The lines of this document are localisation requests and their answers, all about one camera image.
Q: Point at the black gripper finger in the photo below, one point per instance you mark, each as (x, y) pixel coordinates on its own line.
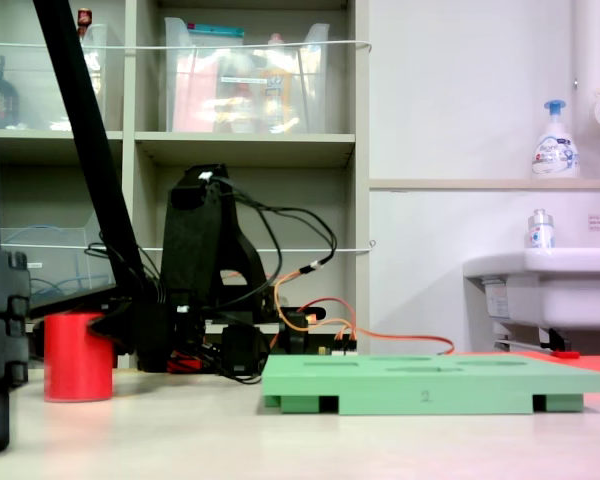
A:
(114, 327)

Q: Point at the red cylinder block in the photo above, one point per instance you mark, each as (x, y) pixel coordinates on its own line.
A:
(75, 360)

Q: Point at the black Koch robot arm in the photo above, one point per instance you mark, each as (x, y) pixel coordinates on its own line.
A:
(195, 240)

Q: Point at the green shape-hole board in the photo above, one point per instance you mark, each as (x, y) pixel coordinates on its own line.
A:
(430, 387)

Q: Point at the beige shelf unit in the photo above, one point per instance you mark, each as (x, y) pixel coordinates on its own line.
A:
(245, 145)

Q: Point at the pink package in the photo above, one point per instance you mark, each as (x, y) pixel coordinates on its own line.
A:
(195, 100)

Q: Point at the clear bin with packages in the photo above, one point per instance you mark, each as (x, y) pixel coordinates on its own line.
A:
(240, 100)

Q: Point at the clear bin with bottles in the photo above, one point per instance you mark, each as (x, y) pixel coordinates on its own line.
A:
(40, 100)

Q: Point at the orange labelled bottle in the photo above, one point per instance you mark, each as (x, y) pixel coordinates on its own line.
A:
(276, 95)

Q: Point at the dark glass bottle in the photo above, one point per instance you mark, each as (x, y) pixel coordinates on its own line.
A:
(2, 100)

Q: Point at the small clear sanitizer bottle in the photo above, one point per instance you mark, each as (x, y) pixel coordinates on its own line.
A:
(540, 232)

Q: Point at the white sink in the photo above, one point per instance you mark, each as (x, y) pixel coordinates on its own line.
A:
(555, 290)

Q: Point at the small red bar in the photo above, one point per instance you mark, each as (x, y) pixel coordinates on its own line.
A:
(566, 354)

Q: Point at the white blue soap pump bottle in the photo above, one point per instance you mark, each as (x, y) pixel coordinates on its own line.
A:
(555, 150)

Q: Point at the white pipe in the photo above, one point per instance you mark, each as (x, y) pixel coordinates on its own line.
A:
(592, 50)

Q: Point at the red base mount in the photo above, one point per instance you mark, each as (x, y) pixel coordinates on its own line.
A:
(185, 364)

